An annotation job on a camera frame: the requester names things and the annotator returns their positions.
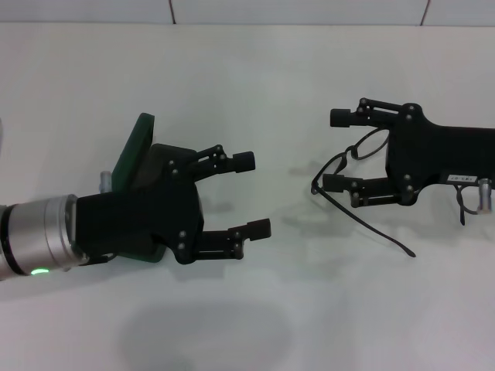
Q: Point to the black thin-framed glasses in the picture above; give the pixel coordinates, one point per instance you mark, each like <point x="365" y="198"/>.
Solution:
<point x="315" y="188"/>

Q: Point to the green glasses case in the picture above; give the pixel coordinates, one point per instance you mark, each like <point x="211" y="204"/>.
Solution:
<point x="133" y="154"/>

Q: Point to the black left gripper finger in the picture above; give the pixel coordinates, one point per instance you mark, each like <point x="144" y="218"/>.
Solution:
<point x="241" y="161"/>
<point x="255" y="229"/>

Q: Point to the silver cylindrical plug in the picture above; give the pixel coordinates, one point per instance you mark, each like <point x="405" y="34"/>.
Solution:
<point x="105" y="181"/>

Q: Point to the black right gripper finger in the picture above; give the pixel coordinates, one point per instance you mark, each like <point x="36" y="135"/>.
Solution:
<point x="340" y="118"/>
<point x="334" y="182"/>

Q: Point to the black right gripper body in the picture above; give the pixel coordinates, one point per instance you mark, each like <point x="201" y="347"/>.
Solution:
<point x="425" y="154"/>

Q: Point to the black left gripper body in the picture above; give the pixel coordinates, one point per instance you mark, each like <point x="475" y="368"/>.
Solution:
<point x="154" y="212"/>

